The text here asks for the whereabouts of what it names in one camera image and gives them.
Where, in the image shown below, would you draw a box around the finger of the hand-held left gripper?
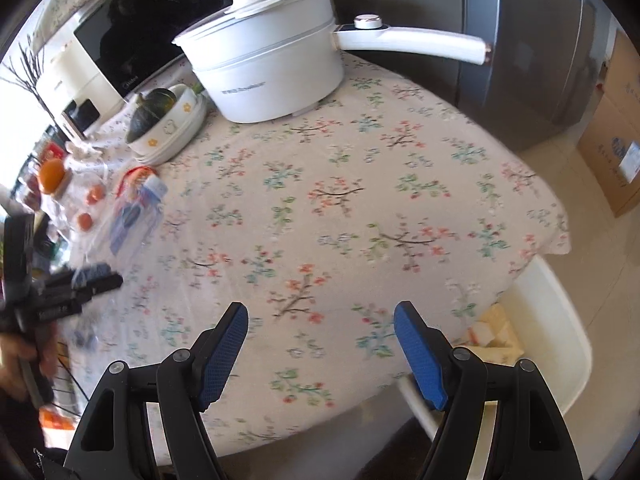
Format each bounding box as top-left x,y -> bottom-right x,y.
45,262 -> 125,306

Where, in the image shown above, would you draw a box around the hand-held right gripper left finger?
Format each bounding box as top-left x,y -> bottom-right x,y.
64,301 -> 249,480

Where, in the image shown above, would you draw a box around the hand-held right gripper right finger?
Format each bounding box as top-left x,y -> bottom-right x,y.
393,301 -> 583,480

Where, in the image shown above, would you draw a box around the orange and white snack bag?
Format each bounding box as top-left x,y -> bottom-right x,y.
107,177 -> 168,256

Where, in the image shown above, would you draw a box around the white chair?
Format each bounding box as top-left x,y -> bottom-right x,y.
397,255 -> 593,441

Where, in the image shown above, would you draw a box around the person's left hand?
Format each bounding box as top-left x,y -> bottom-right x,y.
0,327 -> 63,403

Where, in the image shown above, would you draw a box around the glass jar with cork lid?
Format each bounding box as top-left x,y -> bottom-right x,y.
50,160 -> 118,251

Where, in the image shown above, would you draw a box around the orange fruit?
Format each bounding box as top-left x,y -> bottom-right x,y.
39,159 -> 68,193

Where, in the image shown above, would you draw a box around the red instant noodle bowl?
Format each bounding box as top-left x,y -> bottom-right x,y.
116,166 -> 158,198

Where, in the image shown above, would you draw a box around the white plate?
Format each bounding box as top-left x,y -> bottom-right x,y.
134,94 -> 207,161
137,100 -> 208,167

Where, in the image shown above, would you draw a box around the flower print bowl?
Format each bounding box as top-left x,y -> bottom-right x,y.
127,85 -> 197,158

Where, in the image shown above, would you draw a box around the dark green pumpkin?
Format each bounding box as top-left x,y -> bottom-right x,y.
125,88 -> 177,142

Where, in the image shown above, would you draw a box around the dried branches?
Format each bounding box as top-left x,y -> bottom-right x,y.
0,45 -> 51,111

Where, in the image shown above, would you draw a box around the white air fryer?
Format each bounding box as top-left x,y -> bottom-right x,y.
37,42 -> 126,141

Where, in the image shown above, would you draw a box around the floral tablecloth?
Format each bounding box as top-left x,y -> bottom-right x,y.
47,50 -> 573,466

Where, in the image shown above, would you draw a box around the black microwave oven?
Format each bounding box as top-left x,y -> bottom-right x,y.
72,0 -> 321,103

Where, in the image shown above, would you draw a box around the white electric pot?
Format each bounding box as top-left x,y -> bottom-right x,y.
180,10 -> 493,123

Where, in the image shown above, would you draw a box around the cardboard box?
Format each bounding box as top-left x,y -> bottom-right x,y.
575,30 -> 640,218

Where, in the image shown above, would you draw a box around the steel refrigerator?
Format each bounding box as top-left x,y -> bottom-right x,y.
350,0 -> 616,153

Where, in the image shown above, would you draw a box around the white pot lid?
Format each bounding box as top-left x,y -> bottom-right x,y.
172,0 -> 333,46

